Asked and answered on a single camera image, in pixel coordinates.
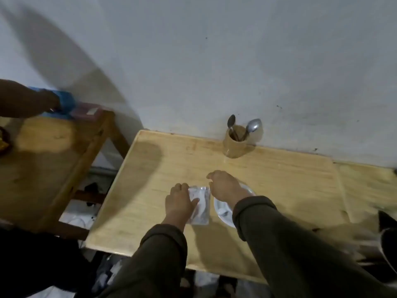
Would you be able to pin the person's left hand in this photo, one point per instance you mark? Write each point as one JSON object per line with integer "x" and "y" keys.
{"x": 177, "y": 205}

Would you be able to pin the person's right hand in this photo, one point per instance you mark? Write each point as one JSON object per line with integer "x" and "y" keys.
{"x": 228, "y": 189}

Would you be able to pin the person's left thumb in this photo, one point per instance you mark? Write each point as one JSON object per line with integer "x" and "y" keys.
{"x": 194, "y": 204}

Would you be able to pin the person's right fingers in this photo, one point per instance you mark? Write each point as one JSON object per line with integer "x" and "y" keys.
{"x": 214, "y": 179}

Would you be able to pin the silver foil packet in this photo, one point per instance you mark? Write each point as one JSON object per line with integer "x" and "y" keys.
{"x": 203, "y": 207}

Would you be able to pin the person's right forearm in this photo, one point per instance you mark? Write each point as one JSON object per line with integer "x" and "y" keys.
{"x": 288, "y": 254}

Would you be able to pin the another person's forearm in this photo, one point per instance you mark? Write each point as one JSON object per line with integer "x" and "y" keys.
{"x": 21, "y": 99}

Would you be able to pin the person's left forearm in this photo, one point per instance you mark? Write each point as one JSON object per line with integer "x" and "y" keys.
{"x": 155, "y": 263}

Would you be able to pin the white plate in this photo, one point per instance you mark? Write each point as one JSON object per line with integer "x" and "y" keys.
{"x": 224, "y": 214}

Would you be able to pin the wooden utensil cup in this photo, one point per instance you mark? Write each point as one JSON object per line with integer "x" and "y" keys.
{"x": 233, "y": 148}

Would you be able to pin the small metal spoon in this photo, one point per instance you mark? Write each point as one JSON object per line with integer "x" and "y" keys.
{"x": 231, "y": 121}

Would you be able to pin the large metal spoon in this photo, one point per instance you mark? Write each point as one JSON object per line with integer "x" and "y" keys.
{"x": 253, "y": 125}

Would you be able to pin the pink box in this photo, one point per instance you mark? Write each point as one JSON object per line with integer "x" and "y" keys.
{"x": 88, "y": 111}

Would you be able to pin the wooden side table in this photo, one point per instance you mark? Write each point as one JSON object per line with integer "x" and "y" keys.
{"x": 46, "y": 158}

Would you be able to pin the steel vessel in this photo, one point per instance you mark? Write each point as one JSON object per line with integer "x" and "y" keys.
{"x": 384, "y": 245}

